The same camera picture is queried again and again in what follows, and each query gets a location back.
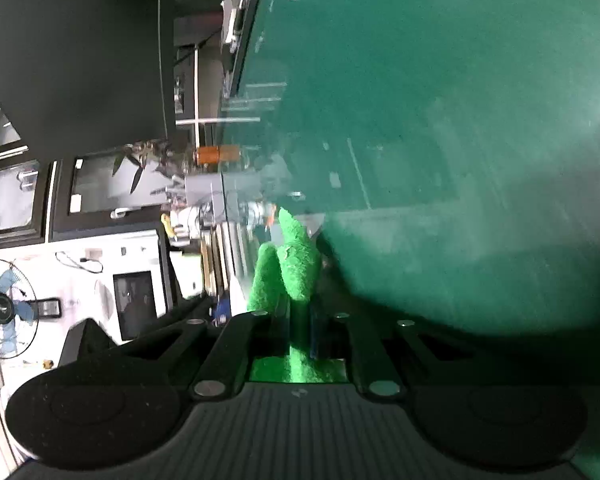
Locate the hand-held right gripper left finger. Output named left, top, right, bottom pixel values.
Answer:
left=60, top=305, right=293, bottom=401

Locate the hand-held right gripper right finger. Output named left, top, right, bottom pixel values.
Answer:
left=307, top=305, right=486, bottom=398

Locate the green cleaning cloth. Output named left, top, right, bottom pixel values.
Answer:
left=245, top=207, right=348, bottom=383

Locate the white plastic bottle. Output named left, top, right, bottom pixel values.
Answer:
left=170, top=207, right=201, bottom=241

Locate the grey desk organizer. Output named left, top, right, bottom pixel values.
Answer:
left=185, top=172, right=226, bottom=211

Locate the orange metal canister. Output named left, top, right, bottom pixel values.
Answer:
left=195, top=144, right=243, bottom=166

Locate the potted green plant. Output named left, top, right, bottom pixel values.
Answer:
left=111, top=140, right=181, bottom=196

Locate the blue bladed electric fan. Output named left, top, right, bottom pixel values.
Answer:
left=0, top=258, right=39, bottom=359

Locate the black computer monitor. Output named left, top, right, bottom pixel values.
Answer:
left=0, top=0, right=178, bottom=161

